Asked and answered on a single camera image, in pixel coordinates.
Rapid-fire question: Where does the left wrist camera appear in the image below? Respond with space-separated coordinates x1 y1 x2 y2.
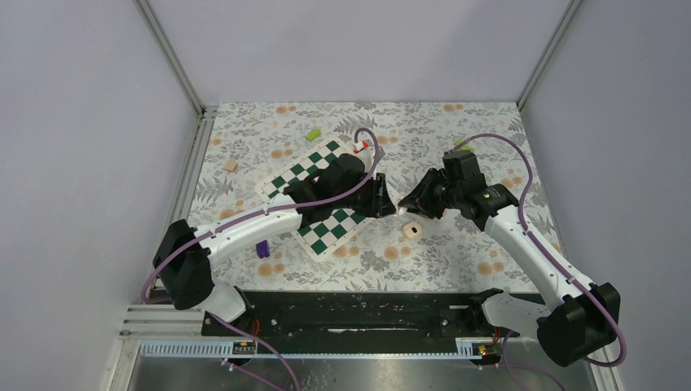
352 143 385 173

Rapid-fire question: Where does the small wooden cube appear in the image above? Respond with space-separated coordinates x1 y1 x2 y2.
224 160 238 172

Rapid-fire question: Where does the floral patterned table mat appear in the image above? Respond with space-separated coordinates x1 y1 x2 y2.
188 103 559 292

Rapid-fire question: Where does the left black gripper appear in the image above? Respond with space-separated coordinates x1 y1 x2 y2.
334 171 396 218

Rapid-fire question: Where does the green block right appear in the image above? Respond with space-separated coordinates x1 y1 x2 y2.
454 139 469 150

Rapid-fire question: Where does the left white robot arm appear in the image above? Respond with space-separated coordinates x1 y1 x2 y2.
152 152 396 335

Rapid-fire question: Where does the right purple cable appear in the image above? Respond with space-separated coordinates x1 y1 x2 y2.
459 133 628 391

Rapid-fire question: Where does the beige earbud charging case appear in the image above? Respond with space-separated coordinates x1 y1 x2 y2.
403 222 423 239

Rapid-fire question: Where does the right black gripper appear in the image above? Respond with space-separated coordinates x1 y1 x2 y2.
398 168 463 220

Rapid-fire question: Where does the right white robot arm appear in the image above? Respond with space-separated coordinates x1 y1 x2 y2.
398 151 621 367

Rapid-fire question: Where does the white slotted cable duct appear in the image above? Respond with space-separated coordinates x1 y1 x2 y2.
139 338 487 359

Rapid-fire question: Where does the green white purple block stack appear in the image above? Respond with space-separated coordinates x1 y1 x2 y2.
255 240 271 259

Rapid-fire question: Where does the green block left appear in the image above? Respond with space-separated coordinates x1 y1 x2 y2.
306 128 321 142

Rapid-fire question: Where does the green white chessboard mat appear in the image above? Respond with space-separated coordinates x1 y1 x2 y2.
254 137 374 261

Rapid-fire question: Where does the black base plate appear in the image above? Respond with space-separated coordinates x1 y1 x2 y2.
200 290 546 356

